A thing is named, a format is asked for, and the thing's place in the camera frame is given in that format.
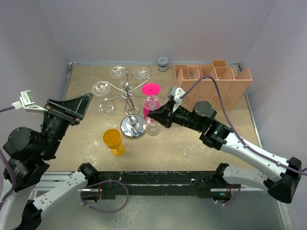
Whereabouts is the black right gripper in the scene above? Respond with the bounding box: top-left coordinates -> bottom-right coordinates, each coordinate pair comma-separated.
148,99 -> 204,132

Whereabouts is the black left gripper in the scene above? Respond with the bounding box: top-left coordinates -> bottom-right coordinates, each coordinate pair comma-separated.
41,92 -> 94,158

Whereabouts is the pink plastic goblet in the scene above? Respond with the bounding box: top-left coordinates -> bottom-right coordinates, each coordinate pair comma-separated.
142,83 -> 161,119

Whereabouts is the tall clear champagne flute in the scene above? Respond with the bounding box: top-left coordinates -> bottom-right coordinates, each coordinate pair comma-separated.
133,67 -> 151,80

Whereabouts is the short clear wine glass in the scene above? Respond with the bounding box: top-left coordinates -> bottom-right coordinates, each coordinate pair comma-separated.
110,66 -> 127,79

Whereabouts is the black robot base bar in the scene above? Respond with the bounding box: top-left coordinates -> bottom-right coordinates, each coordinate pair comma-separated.
97,171 -> 232,200

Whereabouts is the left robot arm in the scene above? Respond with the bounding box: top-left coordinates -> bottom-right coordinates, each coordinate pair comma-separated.
0,90 -> 99,230

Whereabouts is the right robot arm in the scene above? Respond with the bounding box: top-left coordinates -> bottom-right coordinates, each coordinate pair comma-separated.
148,100 -> 302,204

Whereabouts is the chrome wine glass rack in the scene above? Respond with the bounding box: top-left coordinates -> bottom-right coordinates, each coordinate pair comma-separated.
100,68 -> 151,139

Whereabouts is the yellow plastic goblet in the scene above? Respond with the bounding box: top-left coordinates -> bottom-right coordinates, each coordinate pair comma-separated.
102,129 -> 125,157

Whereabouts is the small jar blue patterned lid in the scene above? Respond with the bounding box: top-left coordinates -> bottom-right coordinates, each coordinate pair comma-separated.
158,57 -> 168,72

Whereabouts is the peach plastic organizer box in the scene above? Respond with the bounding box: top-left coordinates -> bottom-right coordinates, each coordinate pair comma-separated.
174,59 -> 252,111

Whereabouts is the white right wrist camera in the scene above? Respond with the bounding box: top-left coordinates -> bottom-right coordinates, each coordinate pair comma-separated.
167,86 -> 185,112

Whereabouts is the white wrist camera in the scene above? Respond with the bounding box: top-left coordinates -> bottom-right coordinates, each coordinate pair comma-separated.
167,86 -> 185,112
12,90 -> 47,111

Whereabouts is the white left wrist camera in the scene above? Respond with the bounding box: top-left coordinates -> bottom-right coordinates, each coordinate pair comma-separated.
12,90 -> 47,111

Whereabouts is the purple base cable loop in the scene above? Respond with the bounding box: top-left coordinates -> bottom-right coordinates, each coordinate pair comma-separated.
80,180 -> 130,213

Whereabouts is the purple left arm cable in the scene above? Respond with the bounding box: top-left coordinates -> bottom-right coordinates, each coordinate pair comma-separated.
0,105 -> 19,203

